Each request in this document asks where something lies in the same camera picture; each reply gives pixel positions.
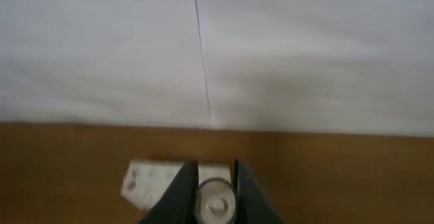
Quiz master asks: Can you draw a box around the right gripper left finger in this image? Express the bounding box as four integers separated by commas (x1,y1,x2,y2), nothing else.
138,159,199,224

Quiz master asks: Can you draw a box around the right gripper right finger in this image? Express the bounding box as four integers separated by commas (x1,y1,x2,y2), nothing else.
233,159,285,224

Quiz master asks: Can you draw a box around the white test tube rack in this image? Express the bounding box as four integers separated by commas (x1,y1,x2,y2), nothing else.
120,159,232,212

